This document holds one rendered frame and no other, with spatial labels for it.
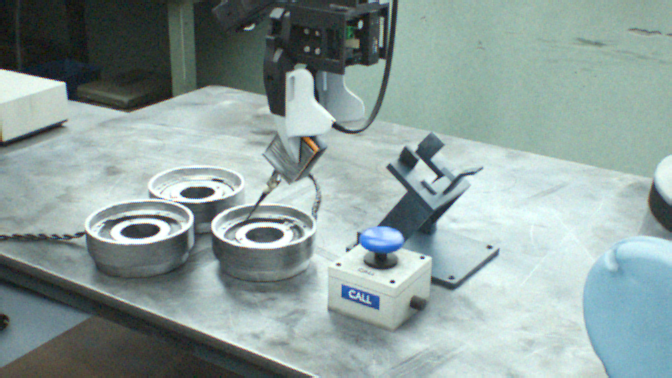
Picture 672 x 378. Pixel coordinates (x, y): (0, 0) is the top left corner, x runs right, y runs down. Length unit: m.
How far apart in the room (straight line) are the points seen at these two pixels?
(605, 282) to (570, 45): 1.92
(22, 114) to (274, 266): 0.86
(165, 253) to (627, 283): 0.50
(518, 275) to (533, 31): 1.58
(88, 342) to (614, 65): 1.57
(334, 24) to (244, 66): 2.22
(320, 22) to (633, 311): 0.38
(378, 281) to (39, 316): 1.33
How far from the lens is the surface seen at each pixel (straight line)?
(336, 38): 0.76
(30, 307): 2.07
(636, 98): 2.39
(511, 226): 1.01
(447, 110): 2.59
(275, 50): 0.78
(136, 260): 0.87
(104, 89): 2.87
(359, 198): 1.05
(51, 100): 1.67
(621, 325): 0.51
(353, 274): 0.79
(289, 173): 0.85
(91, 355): 1.24
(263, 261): 0.85
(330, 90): 0.83
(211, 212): 0.95
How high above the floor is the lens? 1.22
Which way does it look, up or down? 23 degrees down
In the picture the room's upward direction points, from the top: 1 degrees clockwise
